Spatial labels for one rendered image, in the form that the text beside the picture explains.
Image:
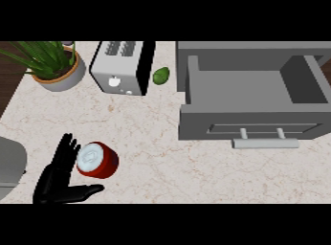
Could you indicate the red can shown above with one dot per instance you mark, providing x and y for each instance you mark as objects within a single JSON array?
[{"x": 99, "y": 161}]

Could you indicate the green avocado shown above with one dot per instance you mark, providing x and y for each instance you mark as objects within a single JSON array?
[{"x": 161, "y": 76}]

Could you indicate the grey drawer cabinet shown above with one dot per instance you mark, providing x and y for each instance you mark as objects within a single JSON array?
[{"x": 261, "y": 51}]

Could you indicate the silver toaster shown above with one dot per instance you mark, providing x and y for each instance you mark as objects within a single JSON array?
[{"x": 121, "y": 68}]

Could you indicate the grey open drawer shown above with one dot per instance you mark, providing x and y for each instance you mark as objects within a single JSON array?
[{"x": 261, "y": 102}]

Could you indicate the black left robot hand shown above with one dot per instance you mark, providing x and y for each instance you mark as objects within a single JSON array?
[{"x": 58, "y": 178}]

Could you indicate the green potted plant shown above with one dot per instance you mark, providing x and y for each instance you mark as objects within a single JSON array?
[{"x": 50, "y": 63}]

